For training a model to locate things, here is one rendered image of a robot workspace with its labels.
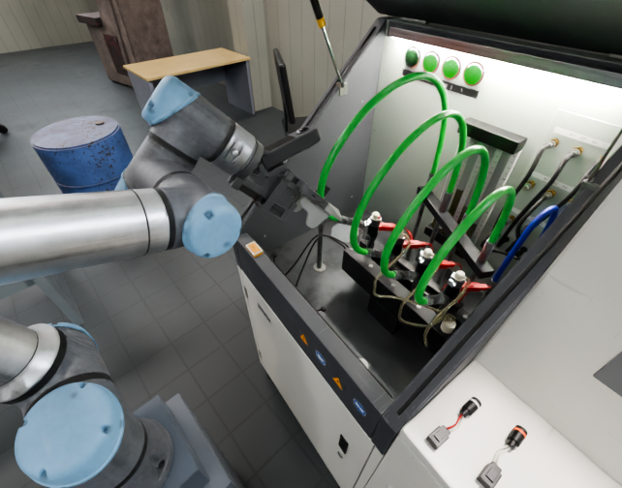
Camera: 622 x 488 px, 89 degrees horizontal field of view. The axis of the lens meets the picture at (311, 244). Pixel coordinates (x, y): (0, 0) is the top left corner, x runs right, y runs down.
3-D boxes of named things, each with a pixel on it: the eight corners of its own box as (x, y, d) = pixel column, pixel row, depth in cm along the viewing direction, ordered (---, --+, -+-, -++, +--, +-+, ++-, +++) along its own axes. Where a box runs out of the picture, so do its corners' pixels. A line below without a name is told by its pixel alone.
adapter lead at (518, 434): (488, 492, 49) (493, 489, 47) (475, 478, 50) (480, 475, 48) (525, 437, 54) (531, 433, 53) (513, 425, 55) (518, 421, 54)
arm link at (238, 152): (231, 118, 52) (241, 126, 46) (252, 136, 55) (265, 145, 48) (205, 156, 53) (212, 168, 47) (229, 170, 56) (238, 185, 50)
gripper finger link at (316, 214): (326, 238, 62) (289, 211, 59) (344, 214, 61) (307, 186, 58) (329, 243, 59) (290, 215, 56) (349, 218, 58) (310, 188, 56)
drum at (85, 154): (145, 197, 275) (106, 107, 222) (168, 225, 247) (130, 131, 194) (81, 220, 251) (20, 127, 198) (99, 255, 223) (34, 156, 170)
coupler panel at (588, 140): (487, 232, 82) (550, 112, 61) (495, 228, 83) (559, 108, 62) (539, 261, 74) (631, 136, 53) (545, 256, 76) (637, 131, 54)
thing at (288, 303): (242, 271, 107) (234, 236, 96) (253, 265, 108) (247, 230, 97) (369, 440, 70) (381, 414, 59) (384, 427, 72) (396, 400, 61)
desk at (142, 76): (257, 113, 410) (250, 57, 365) (167, 142, 350) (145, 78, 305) (231, 101, 444) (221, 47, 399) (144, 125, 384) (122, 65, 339)
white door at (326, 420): (260, 362, 155) (238, 270, 108) (264, 360, 156) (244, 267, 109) (347, 498, 117) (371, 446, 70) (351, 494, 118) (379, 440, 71)
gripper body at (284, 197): (274, 208, 63) (223, 176, 56) (299, 173, 62) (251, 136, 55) (287, 224, 57) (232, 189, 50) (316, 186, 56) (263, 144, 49)
